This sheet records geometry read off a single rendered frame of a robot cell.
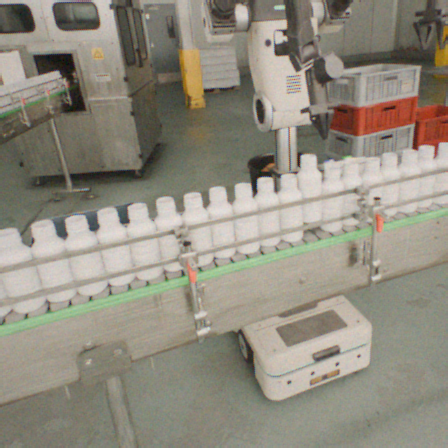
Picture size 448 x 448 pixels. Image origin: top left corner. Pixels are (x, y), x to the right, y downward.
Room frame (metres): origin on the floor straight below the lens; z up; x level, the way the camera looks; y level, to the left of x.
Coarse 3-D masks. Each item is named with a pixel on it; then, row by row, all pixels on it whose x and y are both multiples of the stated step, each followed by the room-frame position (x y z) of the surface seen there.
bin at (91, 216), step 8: (104, 208) 1.28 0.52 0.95; (120, 208) 1.30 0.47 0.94; (64, 216) 1.24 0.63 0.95; (88, 216) 1.26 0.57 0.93; (96, 216) 1.27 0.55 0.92; (120, 216) 1.30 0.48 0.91; (128, 216) 1.30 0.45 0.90; (56, 224) 1.23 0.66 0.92; (64, 224) 1.24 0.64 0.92; (88, 224) 1.26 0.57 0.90; (96, 224) 1.27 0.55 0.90; (56, 232) 1.23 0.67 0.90; (64, 232) 1.23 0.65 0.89; (32, 240) 1.08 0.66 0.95; (152, 360) 0.81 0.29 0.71
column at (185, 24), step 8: (176, 0) 8.46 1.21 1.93; (184, 0) 8.56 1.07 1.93; (176, 8) 8.55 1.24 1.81; (184, 8) 8.56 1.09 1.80; (176, 16) 8.60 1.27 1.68; (184, 16) 8.55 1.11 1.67; (184, 24) 8.54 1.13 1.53; (192, 24) 8.48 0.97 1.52; (184, 32) 8.54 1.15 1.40; (192, 32) 8.51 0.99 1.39; (184, 40) 8.53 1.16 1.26; (192, 40) 8.56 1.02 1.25; (184, 48) 8.44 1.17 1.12; (192, 48) 8.57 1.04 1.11
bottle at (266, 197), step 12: (264, 180) 0.89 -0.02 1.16; (264, 192) 0.86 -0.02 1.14; (264, 204) 0.85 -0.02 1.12; (276, 204) 0.86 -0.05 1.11; (264, 216) 0.85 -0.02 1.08; (276, 216) 0.86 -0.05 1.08; (264, 228) 0.85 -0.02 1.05; (276, 228) 0.86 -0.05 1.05; (264, 240) 0.85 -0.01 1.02; (276, 240) 0.85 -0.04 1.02
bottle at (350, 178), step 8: (344, 168) 0.95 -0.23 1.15; (352, 168) 0.94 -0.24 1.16; (344, 176) 0.95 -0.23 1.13; (352, 176) 0.94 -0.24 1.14; (344, 184) 0.93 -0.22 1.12; (352, 184) 0.93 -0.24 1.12; (360, 184) 0.94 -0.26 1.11; (344, 200) 0.93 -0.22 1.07; (352, 200) 0.93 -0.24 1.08; (344, 208) 0.93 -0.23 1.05; (352, 208) 0.93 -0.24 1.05; (344, 224) 0.93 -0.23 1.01; (352, 224) 0.93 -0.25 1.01
